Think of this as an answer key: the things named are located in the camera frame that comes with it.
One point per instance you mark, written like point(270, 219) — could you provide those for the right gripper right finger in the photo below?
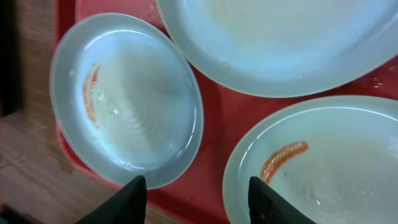
point(266, 206)

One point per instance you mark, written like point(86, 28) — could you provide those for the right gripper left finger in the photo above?
point(127, 206)

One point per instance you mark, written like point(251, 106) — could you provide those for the light blue plate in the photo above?
point(348, 174)
point(126, 100)
point(282, 48)

